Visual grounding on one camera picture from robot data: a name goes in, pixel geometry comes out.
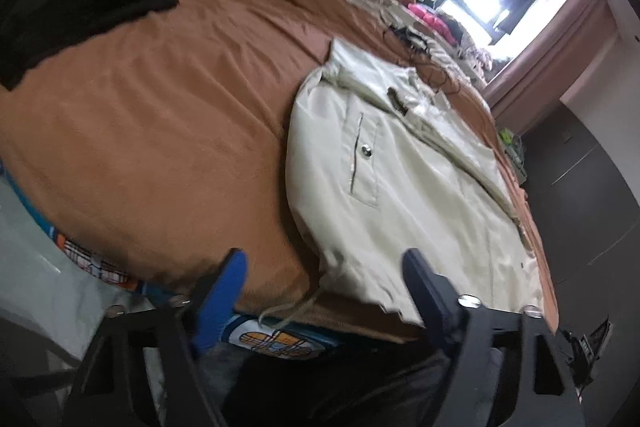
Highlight person's leg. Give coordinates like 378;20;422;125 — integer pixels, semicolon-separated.
215;342;451;427

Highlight cream white jacket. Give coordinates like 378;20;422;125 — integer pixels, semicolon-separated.
260;38;546;328

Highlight pile of light clothes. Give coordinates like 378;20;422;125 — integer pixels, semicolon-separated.
440;14;496;80

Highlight pink plush toy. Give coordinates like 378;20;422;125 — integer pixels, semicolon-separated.
407;2;451;32

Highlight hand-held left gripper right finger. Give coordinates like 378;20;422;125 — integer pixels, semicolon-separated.
402;248;586;427

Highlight brown blanket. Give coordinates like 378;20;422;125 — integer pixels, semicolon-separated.
0;0;558;343

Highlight blue cartoon printed bedsheet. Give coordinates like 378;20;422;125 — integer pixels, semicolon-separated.
0;157;346;363

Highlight white nightstand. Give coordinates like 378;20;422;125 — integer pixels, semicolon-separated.
500;129;528;188

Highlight black cables on bed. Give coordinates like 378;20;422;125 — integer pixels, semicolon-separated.
382;24;466;95

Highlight black folded cloth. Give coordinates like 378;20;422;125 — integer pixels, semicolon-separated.
0;0;181;92

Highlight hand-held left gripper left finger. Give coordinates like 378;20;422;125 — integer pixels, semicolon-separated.
70;248;248;427

